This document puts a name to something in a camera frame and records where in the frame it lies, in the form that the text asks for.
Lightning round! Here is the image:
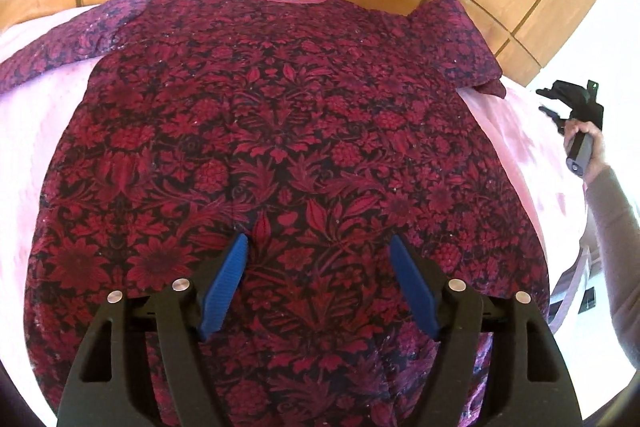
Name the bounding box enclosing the dark red floral garment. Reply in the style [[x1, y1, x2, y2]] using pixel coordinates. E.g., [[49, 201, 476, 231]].
[[0, 0, 551, 427]]

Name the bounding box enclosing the person's right hand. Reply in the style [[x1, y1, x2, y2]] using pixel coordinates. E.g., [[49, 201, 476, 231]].
[[564, 119, 608, 185]]

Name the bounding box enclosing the pink bed sheet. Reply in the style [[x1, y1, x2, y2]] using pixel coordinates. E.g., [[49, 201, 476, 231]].
[[0, 3, 584, 427]]

